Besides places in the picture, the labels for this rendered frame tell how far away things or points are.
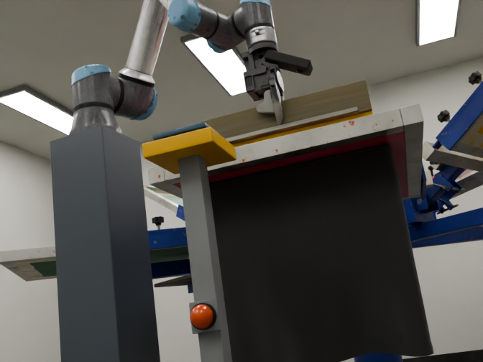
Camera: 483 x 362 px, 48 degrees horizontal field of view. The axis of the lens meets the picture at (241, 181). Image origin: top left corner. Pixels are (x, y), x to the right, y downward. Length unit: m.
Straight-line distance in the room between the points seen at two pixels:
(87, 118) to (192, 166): 0.68
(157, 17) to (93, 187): 0.57
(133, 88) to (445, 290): 4.55
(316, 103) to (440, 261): 4.62
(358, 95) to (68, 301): 0.88
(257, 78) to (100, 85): 0.53
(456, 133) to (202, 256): 1.24
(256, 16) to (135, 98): 0.51
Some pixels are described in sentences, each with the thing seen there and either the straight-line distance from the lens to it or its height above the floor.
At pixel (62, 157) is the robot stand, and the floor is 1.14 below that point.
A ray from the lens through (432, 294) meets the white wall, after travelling 5.76.
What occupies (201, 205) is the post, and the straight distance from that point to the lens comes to 0.92.
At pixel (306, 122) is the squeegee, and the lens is 1.24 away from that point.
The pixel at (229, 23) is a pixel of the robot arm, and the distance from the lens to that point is 1.42.
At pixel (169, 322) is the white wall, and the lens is 6.36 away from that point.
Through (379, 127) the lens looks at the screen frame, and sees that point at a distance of 1.09.
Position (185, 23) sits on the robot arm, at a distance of 1.34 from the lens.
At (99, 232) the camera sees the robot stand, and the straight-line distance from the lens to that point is 1.44.
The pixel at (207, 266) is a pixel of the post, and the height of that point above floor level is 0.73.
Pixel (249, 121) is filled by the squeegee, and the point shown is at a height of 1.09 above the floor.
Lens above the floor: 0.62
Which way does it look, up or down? 15 degrees up
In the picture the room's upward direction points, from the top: 8 degrees counter-clockwise
